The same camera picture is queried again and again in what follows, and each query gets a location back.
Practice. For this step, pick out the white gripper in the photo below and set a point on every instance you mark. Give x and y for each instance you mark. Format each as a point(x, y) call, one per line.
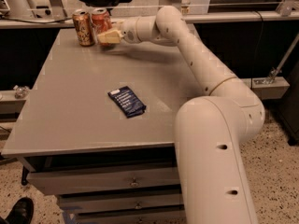
point(129, 30)

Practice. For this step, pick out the red coke can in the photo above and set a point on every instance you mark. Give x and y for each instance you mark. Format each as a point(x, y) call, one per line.
point(101, 20)

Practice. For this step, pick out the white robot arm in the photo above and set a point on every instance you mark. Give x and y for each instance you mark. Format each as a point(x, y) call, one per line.
point(209, 128)

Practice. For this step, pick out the orange gold soda can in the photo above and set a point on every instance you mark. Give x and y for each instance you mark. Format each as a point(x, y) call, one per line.
point(82, 23)

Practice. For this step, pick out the dark blue snack bar wrapper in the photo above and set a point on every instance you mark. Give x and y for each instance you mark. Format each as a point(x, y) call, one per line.
point(127, 102)

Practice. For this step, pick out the grey drawer cabinet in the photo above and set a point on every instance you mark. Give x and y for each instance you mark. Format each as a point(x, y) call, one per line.
point(68, 121)

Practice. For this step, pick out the crumpled clear plastic piece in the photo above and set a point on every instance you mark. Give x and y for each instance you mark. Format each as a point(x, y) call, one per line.
point(21, 91)

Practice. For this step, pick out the top grey drawer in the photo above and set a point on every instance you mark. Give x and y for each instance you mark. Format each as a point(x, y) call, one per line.
point(103, 179)

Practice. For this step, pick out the grey drawer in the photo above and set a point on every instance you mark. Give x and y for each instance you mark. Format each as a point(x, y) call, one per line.
point(103, 179)
point(127, 201)
point(132, 216)

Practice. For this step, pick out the middle grey drawer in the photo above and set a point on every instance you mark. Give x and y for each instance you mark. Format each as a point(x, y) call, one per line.
point(127, 201)

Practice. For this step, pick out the bottom grey drawer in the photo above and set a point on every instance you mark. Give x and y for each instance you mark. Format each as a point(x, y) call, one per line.
point(132, 216)

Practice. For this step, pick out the black leather shoe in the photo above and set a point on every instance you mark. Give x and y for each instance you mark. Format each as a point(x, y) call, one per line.
point(21, 213)

